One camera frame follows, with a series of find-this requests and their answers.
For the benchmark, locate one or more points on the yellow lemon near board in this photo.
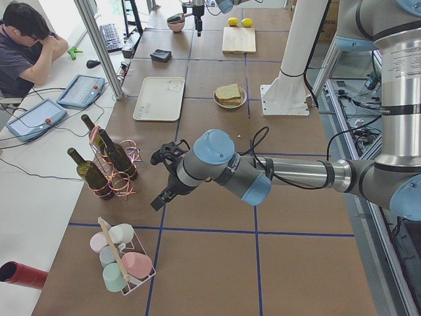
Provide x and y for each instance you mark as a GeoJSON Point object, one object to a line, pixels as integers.
{"type": "Point", "coordinates": [247, 22]}

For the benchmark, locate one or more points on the white cup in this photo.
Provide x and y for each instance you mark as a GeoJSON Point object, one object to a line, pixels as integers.
{"type": "Point", "coordinates": [121, 233]}

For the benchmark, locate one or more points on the wooden rack handle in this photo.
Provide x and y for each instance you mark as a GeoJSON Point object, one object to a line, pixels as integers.
{"type": "Point", "coordinates": [104, 227]}

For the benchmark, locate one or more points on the white wire cup rack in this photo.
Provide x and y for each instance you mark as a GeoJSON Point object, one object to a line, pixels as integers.
{"type": "Point", "coordinates": [134, 246]}

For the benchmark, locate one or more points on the light pink cup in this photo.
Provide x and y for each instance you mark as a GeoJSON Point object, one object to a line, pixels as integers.
{"type": "Point", "coordinates": [98, 241]}

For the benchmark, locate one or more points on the grey folded cloth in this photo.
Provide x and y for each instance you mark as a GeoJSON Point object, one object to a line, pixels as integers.
{"type": "Point", "coordinates": [160, 55]}

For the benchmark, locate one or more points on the white round plate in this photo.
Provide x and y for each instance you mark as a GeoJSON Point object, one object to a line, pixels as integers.
{"type": "Point", "coordinates": [243, 97]}

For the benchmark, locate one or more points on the blue teach pendant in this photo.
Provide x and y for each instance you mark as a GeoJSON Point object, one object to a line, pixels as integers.
{"type": "Point", "coordinates": [81, 92]}
{"type": "Point", "coordinates": [36, 121]}

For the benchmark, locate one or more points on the pink bowl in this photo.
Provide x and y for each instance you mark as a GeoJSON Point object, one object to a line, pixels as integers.
{"type": "Point", "coordinates": [176, 22]}

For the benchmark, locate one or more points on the copper wire bottle rack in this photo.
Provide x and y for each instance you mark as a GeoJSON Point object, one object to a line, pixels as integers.
{"type": "Point", "coordinates": [119, 181]}

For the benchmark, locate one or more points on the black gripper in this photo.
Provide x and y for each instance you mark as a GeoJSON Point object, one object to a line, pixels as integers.
{"type": "Point", "coordinates": [177, 186]}
{"type": "Point", "coordinates": [198, 10]}

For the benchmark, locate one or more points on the grey blue cup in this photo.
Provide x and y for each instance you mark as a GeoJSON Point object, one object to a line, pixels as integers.
{"type": "Point", "coordinates": [106, 256]}

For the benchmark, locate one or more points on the blue teach pendant near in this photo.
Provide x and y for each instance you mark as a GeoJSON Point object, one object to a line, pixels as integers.
{"type": "Point", "coordinates": [36, 121]}

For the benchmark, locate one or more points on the white bear tray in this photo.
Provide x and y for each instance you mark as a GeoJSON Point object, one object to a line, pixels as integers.
{"type": "Point", "coordinates": [160, 99]}

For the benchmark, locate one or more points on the black keyboard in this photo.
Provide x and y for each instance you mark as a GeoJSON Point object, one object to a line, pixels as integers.
{"type": "Point", "coordinates": [111, 37]}

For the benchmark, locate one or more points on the black computer mouse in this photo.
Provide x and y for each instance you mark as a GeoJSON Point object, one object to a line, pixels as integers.
{"type": "Point", "coordinates": [92, 63]}

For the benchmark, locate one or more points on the green clamp tool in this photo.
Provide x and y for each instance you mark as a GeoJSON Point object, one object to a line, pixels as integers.
{"type": "Point", "coordinates": [73, 51]}

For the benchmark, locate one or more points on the pink cup large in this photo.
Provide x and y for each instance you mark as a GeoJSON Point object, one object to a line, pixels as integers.
{"type": "Point", "coordinates": [137, 264]}

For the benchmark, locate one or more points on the aluminium frame post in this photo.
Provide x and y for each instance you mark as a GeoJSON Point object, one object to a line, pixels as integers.
{"type": "Point", "coordinates": [87, 15]}

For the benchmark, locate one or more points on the bread slice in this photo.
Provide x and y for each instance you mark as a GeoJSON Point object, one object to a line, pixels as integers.
{"type": "Point", "coordinates": [229, 102]}
{"type": "Point", "coordinates": [228, 92]}

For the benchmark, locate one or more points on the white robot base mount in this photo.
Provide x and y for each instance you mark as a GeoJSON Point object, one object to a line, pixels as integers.
{"type": "Point", "coordinates": [286, 95]}

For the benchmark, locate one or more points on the seated person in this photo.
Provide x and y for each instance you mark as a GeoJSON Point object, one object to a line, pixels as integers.
{"type": "Point", "coordinates": [28, 49]}

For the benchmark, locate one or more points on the dark wine bottle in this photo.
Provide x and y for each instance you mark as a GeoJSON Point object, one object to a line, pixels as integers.
{"type": "Point", "coordinates": [92, 175]}
{"type": "Point", "coordinates": [118, 156]}

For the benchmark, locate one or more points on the dark wine bottle upper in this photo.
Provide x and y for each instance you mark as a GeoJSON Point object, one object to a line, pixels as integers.
{"type": "Point", "coordinates": [118, 156]}

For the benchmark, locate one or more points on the dark wine bottle lower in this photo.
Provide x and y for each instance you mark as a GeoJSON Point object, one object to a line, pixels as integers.
{"type": "Point", "coordinates": [92, 175]}

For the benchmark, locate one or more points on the mint green cup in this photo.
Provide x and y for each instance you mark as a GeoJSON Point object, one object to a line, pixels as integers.
{"type": "Point", "coordinates": [113, 278]}

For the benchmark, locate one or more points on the red cylinder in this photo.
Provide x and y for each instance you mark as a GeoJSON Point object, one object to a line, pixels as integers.
{"type": "Point", "coordinates": [13, 272]}

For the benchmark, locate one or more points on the blue teach pendant far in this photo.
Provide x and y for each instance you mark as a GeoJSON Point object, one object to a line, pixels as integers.
{"type": "Point", "coordinates": [81, 92]}

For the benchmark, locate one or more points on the bamboo cutting board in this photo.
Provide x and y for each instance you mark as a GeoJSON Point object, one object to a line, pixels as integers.
{"type": "Point", "coordinates": [239, 40]}

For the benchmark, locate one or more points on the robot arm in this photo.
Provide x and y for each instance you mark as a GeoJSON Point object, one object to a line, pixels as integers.
{"type": "Point", "coordinates": [391, 180]}

